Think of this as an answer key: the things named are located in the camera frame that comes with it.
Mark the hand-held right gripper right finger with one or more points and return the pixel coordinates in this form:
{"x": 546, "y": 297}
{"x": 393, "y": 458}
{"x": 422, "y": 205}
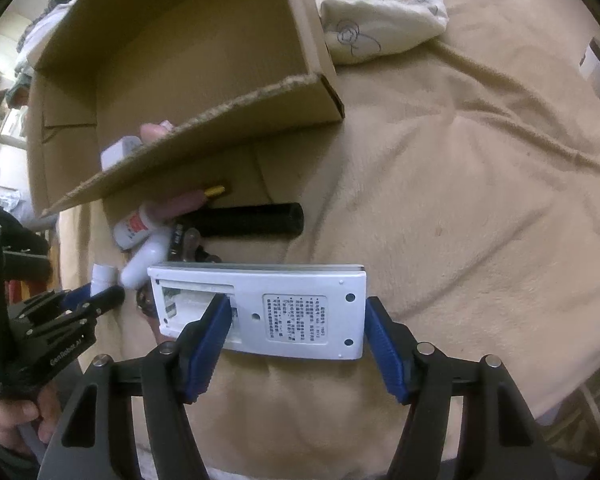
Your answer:
{"x": 385, "y": 355}

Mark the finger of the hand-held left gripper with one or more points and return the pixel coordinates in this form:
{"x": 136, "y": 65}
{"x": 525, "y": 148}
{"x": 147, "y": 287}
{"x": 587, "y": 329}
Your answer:
{"x": 105, "y": 301}
{"x": 77, "y": 294}

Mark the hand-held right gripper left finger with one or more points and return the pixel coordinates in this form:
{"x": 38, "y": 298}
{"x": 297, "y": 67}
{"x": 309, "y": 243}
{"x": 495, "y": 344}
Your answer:
{"x": 207, "y": 347}

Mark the small white capped bottle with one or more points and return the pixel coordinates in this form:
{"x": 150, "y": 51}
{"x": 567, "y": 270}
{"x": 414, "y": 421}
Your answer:
{"x": 102, "y": 277}

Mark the white plastic tube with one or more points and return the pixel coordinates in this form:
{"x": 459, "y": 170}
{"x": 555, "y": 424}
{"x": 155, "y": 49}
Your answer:
{"x": 147, "y": 259}

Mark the white bottle with red label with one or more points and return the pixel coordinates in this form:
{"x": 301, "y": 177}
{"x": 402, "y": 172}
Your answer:
{"x": 134, "y": 227}

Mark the white electronic device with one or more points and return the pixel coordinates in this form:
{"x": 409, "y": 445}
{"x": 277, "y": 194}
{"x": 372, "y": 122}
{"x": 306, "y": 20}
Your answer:
{"x": 290, "y": 305}

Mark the pink hand grip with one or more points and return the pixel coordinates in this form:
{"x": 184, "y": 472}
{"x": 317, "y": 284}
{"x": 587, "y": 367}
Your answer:
{"x": 180, "y": 205}

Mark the brown cardboard box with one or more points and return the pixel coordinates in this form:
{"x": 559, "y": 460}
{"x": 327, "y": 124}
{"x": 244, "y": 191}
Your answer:
{"x": 180, "y": 40}

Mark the person's left hand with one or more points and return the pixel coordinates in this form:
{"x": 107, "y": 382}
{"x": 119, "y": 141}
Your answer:
{"x": 10, "y": 417}

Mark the white charger adapter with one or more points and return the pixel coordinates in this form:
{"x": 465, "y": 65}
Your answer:
{"x": 119, "y": 154}

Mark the small brass fitting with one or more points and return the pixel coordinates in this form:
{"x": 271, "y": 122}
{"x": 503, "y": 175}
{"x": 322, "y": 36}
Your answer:
{"x": 215, "y": 192}

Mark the small pink object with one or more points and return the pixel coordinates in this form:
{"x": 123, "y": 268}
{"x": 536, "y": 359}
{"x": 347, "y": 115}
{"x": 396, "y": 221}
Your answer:
{"x": 152, "y": 132}

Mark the white crumpled quilt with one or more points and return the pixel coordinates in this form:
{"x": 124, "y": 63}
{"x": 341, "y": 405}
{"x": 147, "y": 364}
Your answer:
{"x": 40, "y": 35}

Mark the cream printed duvet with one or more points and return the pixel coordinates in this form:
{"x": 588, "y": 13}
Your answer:
{"x": 380, "y": 15}

